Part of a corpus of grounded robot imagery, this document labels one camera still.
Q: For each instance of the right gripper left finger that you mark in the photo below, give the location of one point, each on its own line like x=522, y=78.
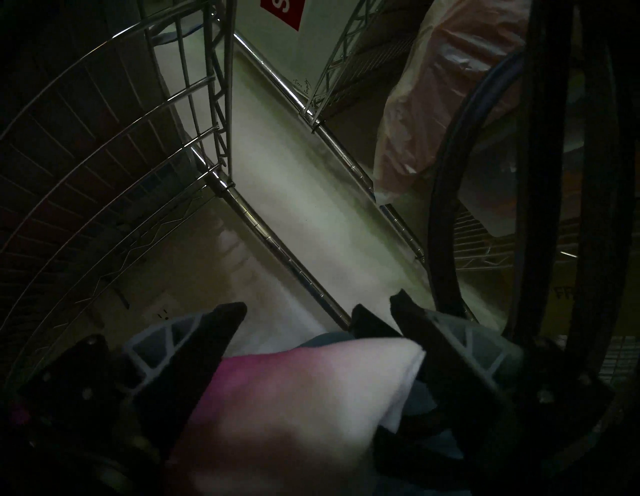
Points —
x=175, y=380

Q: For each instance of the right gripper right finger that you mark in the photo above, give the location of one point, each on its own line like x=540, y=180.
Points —
x=465, y=370

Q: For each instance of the pink white ombre cushion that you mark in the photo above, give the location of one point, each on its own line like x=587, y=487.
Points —
x=300, y=400

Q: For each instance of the teal tufted cushion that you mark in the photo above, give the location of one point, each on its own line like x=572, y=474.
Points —
x=322, y=341

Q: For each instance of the clear plastic bag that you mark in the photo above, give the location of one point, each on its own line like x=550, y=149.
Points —
x=430, y=100

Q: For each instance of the white box red label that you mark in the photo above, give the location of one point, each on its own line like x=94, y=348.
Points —
x=320, y=45

